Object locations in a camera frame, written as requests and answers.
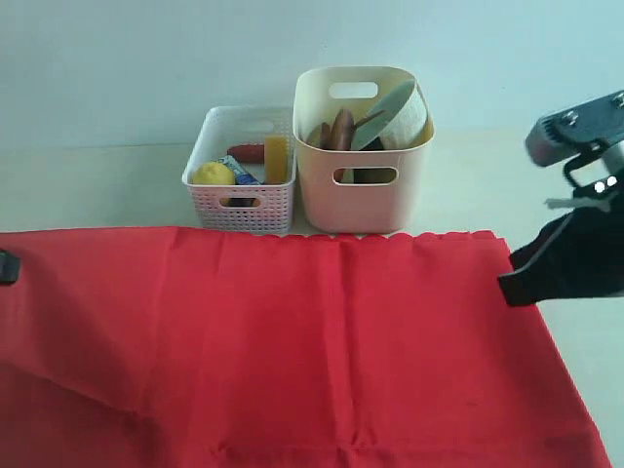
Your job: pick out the brown wooden plate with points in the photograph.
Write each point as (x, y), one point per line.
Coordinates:
(342, 131)

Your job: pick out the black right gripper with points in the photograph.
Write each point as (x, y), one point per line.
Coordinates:
(587, 245)

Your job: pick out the wooden chopstick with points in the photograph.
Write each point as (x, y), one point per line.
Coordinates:
(367, 119)

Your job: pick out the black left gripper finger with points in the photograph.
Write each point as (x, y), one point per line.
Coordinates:
(9, 268)

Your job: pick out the red scalloped placemat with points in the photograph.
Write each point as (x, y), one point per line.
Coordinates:
(183, 347)

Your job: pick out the yellow cheese wedge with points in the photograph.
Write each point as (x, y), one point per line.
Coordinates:
(276, 152)

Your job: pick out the yellow lemon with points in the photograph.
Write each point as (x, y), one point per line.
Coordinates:
(213, 173)

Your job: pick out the dark wooden spoon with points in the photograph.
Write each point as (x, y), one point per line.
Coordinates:
(325, 136)

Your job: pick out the white ceramic bowl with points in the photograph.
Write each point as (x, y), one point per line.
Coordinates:
(400, 119)

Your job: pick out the white perforated plastic basket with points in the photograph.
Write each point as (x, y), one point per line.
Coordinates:
(261, 208)

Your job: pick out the cream plastic bin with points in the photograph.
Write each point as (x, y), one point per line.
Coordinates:
(369, 191)

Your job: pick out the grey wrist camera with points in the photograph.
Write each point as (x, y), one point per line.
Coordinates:
(560, 135)

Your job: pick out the red sausage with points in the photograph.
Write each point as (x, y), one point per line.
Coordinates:
(248, 153)

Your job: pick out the blue white milk carton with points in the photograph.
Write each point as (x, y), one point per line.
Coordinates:
(242, 177)

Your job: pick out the silver table knife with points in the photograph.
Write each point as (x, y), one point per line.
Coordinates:
(314, 138)

